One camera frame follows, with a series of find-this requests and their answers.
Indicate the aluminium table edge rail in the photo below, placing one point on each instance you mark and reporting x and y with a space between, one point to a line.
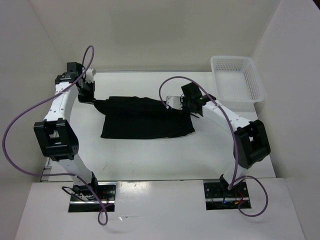
47 172

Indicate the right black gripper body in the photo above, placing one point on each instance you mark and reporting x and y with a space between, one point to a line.
186 102

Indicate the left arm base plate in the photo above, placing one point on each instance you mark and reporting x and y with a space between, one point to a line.
84 202

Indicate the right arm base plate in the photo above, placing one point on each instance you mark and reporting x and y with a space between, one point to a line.
217 199

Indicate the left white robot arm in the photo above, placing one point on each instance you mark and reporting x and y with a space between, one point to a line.
83 178

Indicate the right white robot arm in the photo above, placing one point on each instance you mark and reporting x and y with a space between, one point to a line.
250 140

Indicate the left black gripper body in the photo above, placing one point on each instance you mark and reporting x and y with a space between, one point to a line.
88 86

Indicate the white plastic basket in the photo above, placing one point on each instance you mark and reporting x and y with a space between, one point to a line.
236 79

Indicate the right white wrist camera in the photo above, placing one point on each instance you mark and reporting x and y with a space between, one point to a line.
174 102

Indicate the black shorts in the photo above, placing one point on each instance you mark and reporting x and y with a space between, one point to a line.
141 118

